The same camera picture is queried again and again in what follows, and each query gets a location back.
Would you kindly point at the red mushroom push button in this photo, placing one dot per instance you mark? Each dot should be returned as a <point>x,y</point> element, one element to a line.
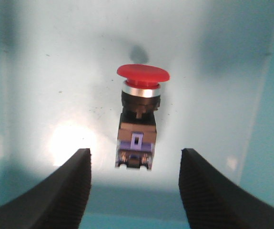
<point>141,97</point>

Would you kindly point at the light blue plastic box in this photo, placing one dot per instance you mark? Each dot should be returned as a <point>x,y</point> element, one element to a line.
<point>59,91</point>

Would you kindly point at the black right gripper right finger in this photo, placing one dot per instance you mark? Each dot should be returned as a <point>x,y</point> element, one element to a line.
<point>212,201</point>

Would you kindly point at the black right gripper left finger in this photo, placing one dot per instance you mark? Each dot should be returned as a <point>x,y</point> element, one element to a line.
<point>58,202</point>

